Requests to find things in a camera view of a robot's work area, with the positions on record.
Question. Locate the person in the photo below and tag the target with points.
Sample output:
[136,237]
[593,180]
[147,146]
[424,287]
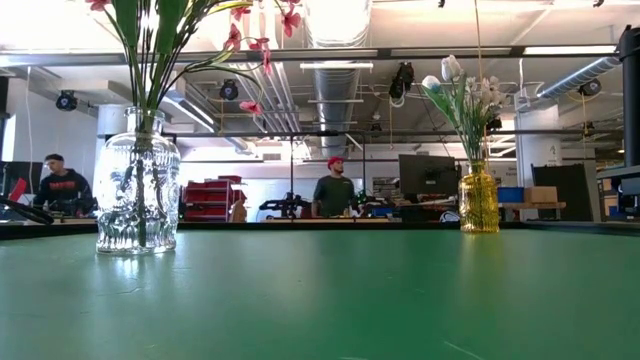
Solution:
[334,195]
[65,187]

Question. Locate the pink blossom spray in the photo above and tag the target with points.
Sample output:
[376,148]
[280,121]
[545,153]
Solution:
[250,106]
[291,21]

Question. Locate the green table mat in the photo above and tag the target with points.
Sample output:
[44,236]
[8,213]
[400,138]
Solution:
[320,300]

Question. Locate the black metal frame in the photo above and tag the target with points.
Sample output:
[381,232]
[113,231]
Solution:
[280,134]

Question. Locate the blue bin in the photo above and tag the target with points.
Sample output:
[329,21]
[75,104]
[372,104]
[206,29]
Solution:
[510,195]

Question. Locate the clear ribbed glass vase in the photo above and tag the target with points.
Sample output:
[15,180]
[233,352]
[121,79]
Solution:
[165,210]

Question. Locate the black pole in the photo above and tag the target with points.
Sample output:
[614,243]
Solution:
[631,100]

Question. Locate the black table border frame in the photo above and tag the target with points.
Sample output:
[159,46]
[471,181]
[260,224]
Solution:
[300,225]

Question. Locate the white round object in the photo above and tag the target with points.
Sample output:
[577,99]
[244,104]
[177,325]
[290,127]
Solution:
[450,216]

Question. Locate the black monitor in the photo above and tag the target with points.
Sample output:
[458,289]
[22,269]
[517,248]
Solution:
[7,172]
[427,175]

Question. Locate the overhead beam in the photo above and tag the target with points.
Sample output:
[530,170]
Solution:
[75,56]

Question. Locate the wooden bench top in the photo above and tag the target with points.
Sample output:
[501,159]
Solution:
[530,205]

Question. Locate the black panel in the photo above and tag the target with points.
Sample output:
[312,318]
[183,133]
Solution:
[570,190]

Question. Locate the white tulip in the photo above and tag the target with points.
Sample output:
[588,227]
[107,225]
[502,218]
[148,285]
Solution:
[431,83]
[451,67]

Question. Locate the red flat object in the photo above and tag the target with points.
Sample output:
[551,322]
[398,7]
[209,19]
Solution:
[21,186]

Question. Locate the amber glass vase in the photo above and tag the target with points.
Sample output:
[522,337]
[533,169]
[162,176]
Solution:
[479,205]

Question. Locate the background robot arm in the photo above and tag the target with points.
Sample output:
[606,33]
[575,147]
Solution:
[285,204]
[367,202]

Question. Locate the black hanging camera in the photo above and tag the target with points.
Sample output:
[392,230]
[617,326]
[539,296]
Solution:
[590,87]
[229,90]
[66,101]
[402,80]

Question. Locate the cardboard box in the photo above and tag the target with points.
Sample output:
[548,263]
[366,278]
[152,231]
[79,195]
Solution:
[540,195]

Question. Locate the red shelving unit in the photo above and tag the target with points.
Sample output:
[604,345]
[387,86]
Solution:
[210,195]

